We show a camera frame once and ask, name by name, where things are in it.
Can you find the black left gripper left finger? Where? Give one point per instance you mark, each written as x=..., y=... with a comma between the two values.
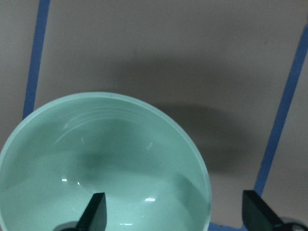
x=94, y=217

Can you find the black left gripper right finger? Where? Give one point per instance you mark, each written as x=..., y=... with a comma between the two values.
x=257, y=215

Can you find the green bowl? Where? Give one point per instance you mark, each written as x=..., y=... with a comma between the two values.
x=151, y=172

